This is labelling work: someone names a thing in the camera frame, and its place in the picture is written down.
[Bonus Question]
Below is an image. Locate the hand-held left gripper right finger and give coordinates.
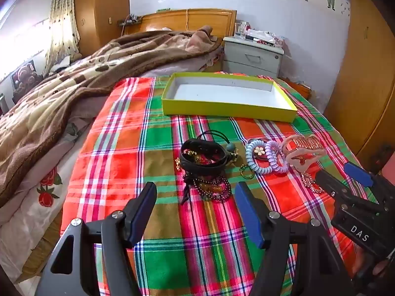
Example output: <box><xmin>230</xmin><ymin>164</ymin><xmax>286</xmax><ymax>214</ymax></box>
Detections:
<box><xmin>235</xmin><ymin>181</ymin><xmax>355</xmax><ymax>296</ymax></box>

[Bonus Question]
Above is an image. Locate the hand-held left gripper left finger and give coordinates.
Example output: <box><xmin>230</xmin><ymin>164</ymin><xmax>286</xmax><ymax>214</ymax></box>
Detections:
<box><xmin>35</xmin><ymin>181</ymin><xmax>158</xmax><ymax>296</ymax></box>

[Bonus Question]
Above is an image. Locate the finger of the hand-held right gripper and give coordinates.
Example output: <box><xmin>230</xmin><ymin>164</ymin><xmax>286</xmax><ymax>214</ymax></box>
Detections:
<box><xmin>343</xmin><ymin>162</ymin><xmax>395</xmax><ymax>198</ymax></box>
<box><xmin>315</xmin><ymin>169</ymin><xmax>386</xmax><ymax>215</ymax></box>

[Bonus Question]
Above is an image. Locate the clear pink hair claw clip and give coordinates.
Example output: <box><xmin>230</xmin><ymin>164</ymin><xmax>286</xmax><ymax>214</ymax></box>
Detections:
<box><xmin>281</xmin><ymin>134</ymin><xmax>327</xmax><ymax>173</ymax></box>

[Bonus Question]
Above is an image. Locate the blue spiral hair tie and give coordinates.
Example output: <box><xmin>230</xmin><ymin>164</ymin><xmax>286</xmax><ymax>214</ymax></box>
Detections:
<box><xmin>246</xmin><ymin>139</ymin><xmax>274</xmax><ymax>174</ymax></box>

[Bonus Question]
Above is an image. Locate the black leather bracelet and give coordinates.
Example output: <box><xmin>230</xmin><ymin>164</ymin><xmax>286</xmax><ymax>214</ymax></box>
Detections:
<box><xmin>180</xmin><ymin>139</ymin><xmax>229</xmax><ymax>171</ymax></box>

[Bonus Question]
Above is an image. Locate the purple spiral hair tie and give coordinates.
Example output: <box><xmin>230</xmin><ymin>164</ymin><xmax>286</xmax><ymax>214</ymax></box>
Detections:
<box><xmin>264</xmin><ymin>140</ymin><xmax>290</xmax><ymax>174</ymax></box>

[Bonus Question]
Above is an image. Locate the grey cord bracelet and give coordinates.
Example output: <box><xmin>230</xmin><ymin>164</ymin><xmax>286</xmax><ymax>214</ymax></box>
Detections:
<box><xmin>196</xmin><ymin>130</ymin><xmax>240</xmax><ymax>165</ymax></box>

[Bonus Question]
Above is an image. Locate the yellow-green cardboard box tray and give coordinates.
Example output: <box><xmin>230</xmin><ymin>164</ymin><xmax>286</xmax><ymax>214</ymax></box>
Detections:
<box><xmin>162</xmin><ymin>72</ymin><xmax>298</xmax><ymax>124</ymax></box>

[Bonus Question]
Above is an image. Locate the person's right hand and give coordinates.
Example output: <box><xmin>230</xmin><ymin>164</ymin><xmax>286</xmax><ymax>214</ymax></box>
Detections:
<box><xmin>372</xmin><ymin>257</ymin><xmax>395</xmax><ymax>281</ymax></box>

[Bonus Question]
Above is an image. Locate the plaid tablecloth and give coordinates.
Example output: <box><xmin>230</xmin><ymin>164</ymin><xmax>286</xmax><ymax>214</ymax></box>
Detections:
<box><xmin>60</xmin><ymin>75</ymin><xmax>380</xmax><ymax>296</ymax></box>

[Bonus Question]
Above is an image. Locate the wooden wardrobe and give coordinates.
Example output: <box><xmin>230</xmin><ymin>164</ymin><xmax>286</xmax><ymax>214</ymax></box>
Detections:
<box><xmin>324</xmin><ymin>0</ymin><xmax>395</xmax><ymax>167</ymax></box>
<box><xmin>74</xmin><ymin>0</ymin><xmax>130</xmax><ymax>57</ymax></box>

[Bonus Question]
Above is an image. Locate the orange cardboard box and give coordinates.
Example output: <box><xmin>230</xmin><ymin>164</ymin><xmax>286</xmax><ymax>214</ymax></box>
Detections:
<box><xmin>293</xmin><ymin>80</ymin><xmax>312</xmax><ymax>99</ymax></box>

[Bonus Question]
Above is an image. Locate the floral white bedsheet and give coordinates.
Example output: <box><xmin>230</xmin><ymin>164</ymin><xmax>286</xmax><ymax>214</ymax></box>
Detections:
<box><xmin>0</xmin><ymin>123</ymin><xmax>102</xmax><ymax>284</ymax></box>

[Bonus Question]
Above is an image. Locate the brown plush blanket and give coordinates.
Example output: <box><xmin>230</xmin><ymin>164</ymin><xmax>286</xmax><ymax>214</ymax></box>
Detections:
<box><xmin>0</xmin><ymin>25</ymin><xmax>224</xmax><ymax>207</ymax></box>

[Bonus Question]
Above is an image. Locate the grey nightstand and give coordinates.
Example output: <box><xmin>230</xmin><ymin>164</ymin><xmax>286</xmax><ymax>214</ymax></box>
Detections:
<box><xmin>222</xmin><ymin>36</ymin><xmax>284</xmax><ymax>77</ymax></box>

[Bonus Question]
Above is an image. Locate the mauve quilt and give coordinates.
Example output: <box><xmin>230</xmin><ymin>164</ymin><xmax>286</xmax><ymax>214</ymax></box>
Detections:
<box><xmin>65</xmin><ymin>49</ymin><xmax>224</xmax><ymax>139</ymax></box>

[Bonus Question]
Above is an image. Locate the pile of packets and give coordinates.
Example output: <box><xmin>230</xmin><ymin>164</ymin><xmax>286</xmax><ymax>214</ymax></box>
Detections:
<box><xmin>233</xmin><ymin>21</ymin><xmax>284</xmax><ymax>48</ymax></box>

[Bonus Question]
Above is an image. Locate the wooden bed headboard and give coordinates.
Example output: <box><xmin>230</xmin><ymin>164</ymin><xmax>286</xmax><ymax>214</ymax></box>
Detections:
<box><xmin>122</xmin><ymin>9</ymin><xmax>237</xmax><ymax>39</ymax></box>

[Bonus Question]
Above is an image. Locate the power strip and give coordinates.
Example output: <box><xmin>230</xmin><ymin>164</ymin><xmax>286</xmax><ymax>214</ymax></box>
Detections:
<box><xmin>119</xmin><ymin>14</ymin><xmax>144</xmax><ymax>25</ymax></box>

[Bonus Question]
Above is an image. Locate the patterned curtain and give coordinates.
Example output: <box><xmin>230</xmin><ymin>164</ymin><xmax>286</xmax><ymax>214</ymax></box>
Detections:
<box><xmin>43</xmin><ymin>0</ymin><xmax>81</xmax><ymax>74</ymax></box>

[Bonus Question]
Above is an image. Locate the window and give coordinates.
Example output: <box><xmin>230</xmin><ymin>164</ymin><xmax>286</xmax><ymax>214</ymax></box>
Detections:
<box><xmin>0</xmin><ymin>0</ymin><xmax>53</xmax><ymax>77</ymax></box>

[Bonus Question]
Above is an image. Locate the gold chain bracelet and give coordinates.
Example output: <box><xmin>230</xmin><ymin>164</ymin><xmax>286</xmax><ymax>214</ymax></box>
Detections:
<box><xmin>301</xmin><ymin>173</ymin><xmax>324</xmax><ymax>195</ymax></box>

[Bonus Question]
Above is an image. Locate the purple beaded bracelet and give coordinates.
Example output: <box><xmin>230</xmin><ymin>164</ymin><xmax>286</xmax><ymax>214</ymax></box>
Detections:
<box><xmin>194</xmin><ymin>176</ymin><xmax>233</xmax><ymax>202</ymax></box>

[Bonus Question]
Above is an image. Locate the black tassel cord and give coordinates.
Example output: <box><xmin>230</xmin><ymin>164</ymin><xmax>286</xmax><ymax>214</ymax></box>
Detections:
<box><xmin>180</xmin><ymin>173</ymin><xmax>198</xmax><ymax>205</ymax></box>

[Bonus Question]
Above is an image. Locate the white flower hair tie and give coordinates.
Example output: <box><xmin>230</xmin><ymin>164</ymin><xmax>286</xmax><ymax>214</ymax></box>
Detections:
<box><xmin>254</xmin><ymin>146</ymin><xmax>278</xmax><ymax>162</ymax></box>

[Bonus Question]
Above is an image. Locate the red and gold charm bracelet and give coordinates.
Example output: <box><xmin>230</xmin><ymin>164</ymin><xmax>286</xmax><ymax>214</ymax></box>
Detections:
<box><xmin>183</xmin><ymin>148</ymin><xmax>219</xmax><ymax>165</ymax></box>

